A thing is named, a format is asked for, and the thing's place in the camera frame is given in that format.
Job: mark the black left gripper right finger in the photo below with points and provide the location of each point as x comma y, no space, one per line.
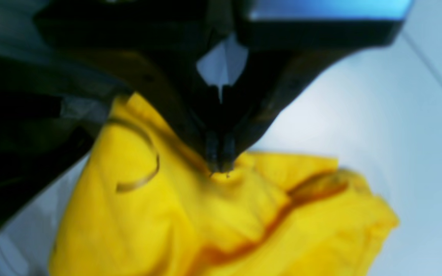
286,45

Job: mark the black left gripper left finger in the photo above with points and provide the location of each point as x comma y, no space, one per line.
153,46

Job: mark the yellow t-shirt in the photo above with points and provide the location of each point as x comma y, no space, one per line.
146,205

